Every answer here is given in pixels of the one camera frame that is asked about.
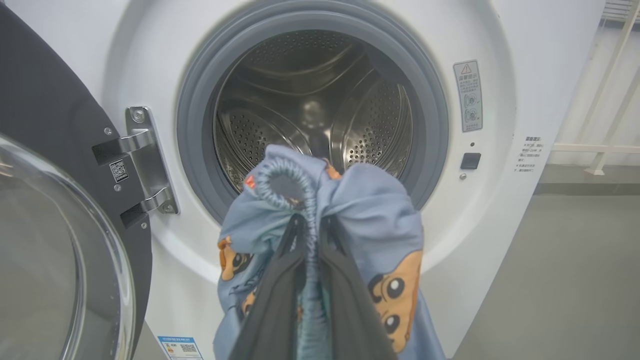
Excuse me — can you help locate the small QR code sticker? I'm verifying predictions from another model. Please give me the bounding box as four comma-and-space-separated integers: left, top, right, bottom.
108, 158, 130, 184

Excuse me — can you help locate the blue white energy label sticker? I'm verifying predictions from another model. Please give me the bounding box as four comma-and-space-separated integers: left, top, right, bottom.
157, 335, 205, 360

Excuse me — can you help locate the silver metal door hinge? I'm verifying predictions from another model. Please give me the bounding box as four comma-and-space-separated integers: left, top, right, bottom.
124, 105, 180, 216

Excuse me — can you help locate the grey rubber door seal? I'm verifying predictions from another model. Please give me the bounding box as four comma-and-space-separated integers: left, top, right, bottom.
175, 9, 450, 227

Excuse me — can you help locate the stainless steel perforated drum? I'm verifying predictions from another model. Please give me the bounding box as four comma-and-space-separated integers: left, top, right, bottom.
213, 29, 414, 194

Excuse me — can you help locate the blue garment with orange print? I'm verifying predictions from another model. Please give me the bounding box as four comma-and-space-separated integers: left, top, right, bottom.
213, 144, 447, 360

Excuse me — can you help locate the white metal railing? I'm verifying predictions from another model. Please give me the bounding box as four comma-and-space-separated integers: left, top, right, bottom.
549, 0, 640, 176

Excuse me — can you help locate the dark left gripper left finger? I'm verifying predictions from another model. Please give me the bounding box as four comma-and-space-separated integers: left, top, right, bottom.
229, 214, 309, 360

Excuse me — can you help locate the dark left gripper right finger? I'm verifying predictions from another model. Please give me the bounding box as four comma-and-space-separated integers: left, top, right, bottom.
319, 215, 399, 360

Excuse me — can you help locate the black rimmed glass washer door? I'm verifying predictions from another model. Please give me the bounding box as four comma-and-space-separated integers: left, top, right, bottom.
0, 4, 154, 360

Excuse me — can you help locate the white front-load washing machine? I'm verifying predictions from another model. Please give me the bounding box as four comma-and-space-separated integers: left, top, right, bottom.
4, 0, 607, 360

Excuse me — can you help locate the grey warning sticker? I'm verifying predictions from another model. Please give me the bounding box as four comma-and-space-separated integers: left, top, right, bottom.
453, 59, 484, 134

